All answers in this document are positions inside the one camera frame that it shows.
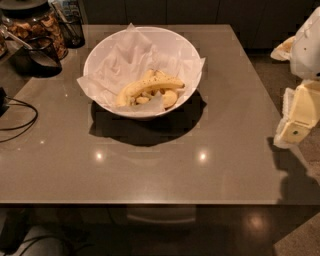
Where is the spotted yellow banana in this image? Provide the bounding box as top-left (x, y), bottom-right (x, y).
top-left (116, 70), bottom-right (184, 107)

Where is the white paper liner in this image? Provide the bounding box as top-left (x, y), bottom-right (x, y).
top-left (76, 22), bottom-right (207, 117)

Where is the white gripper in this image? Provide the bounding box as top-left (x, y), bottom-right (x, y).
top-left (270, 7), bottom-right (320, 149)

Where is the black cable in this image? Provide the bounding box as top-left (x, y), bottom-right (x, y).
top-left (0, 95), bottom-right (39, 144)

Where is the metal spoon handle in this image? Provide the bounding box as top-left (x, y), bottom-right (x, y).
top-left (0, 25), bottom-right (33, 50)

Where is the glass jar of snacks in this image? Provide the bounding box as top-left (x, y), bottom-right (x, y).
top-left (0, 0), bottom-right (68, 59)

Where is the black mesh pen cup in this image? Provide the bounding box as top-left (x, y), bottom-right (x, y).
top-left (59, 15), bottom-right (85, 49)

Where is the white bowl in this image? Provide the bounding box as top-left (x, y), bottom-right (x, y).
top-left (82, 26), bottom-right (203, 120)

